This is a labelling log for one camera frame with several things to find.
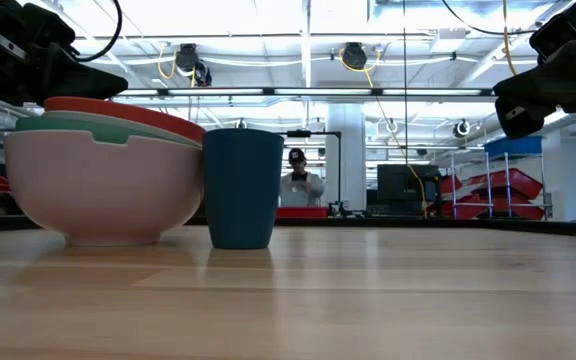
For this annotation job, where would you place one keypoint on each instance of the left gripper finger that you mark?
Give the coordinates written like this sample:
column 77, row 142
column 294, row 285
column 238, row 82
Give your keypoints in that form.
column 83, row 82

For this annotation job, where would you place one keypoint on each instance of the white metal shelf rack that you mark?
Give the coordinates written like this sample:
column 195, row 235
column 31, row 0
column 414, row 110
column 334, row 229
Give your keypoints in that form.
column 488, row 185

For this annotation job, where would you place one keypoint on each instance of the blue plastic bin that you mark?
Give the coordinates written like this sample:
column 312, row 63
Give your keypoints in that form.
column 513, row 147

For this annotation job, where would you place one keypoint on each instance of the dark blue cup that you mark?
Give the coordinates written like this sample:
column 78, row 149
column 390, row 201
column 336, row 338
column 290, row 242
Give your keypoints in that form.
column 243, row 190

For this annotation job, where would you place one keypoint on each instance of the long ceiling light strip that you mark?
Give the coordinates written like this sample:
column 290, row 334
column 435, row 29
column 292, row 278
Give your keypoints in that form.
column 318, row 92

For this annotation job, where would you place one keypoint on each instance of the small black clamp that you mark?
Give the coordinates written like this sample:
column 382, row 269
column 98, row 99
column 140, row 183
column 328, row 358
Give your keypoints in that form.
column 340, row 209

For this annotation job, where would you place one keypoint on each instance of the black background rig stand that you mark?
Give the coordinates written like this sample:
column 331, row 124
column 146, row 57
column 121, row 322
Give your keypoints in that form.
column 298, row 133

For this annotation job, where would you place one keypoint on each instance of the large green bowl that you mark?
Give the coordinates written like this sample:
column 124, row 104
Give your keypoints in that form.
column 103, row 134

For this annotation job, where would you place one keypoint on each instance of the white structural column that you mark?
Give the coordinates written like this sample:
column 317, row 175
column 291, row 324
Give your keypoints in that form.
column 353, row 150

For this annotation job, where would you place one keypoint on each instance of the black background monitor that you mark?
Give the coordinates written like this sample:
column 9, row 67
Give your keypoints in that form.
column 403, row 185

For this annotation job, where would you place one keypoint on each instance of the red bowl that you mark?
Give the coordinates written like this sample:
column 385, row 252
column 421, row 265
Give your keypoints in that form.
column 133, row 112

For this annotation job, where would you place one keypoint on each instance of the person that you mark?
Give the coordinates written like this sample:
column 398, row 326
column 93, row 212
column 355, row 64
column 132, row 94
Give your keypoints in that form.
column 300, row 192

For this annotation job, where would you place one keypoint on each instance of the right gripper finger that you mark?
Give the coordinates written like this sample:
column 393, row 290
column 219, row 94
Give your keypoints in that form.
column 553, row 82
column 523, row 117

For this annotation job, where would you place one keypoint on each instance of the large pink notched bowl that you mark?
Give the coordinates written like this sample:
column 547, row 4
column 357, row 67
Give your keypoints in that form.
column 103, row 195

